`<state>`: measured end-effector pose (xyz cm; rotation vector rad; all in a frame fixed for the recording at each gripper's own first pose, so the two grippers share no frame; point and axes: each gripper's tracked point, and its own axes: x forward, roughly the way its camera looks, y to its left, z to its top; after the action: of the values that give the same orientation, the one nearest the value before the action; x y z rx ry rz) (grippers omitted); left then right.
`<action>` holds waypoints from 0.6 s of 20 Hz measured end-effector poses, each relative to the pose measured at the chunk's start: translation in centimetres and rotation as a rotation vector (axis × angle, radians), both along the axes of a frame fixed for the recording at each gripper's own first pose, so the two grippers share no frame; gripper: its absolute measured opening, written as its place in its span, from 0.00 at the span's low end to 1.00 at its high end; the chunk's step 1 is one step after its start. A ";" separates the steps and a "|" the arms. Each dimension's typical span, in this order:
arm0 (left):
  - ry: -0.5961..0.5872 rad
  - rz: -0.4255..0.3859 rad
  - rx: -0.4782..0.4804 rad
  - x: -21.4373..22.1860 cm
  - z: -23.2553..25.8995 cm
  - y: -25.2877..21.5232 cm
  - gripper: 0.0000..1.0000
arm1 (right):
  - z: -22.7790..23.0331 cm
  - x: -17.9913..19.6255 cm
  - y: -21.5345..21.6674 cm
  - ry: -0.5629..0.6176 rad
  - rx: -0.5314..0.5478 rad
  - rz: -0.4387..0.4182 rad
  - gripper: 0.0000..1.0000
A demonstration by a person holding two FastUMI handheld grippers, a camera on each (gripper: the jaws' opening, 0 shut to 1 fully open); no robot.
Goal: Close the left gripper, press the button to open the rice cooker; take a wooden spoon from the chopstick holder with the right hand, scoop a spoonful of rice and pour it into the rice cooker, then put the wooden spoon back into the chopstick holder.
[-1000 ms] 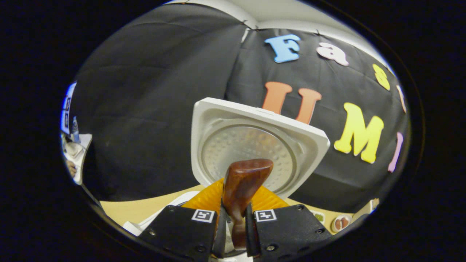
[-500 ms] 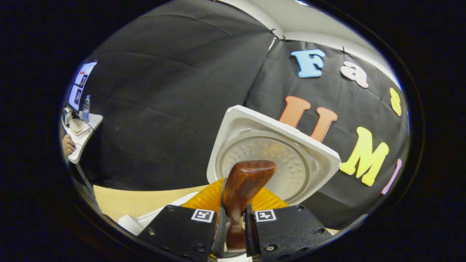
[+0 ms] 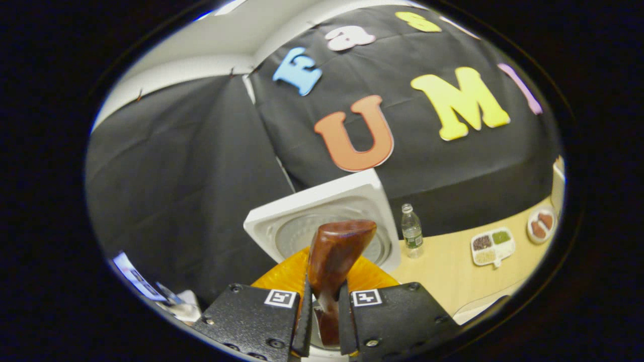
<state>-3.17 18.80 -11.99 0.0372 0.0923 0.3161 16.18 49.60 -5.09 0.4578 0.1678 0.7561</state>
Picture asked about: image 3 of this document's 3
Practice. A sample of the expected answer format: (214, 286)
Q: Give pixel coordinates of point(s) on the clear plastic water bottle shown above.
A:
(412, 236)

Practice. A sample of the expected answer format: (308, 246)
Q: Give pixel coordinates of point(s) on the white rice cooker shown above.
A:
(327, 198)

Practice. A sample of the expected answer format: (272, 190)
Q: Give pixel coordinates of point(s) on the pile of yellow soybeans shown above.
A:
(485, 257)

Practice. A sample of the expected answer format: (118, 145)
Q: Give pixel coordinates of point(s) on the pile of dark beans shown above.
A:
(482, 242)

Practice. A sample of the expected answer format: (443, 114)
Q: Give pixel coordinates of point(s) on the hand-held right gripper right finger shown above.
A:
(402, 322)

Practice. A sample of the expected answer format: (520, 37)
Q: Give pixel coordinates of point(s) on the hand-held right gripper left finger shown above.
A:
(246, 322)

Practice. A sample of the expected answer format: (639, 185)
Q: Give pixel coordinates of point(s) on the pile of green beans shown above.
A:
(501, 237)

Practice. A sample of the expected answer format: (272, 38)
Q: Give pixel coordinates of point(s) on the brown wooden spoon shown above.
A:
(334, 256)

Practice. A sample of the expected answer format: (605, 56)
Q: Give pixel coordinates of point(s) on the white round plate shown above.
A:
(534, 240)

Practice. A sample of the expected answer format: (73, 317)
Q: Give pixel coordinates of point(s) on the white divided dish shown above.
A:
(493, 247)

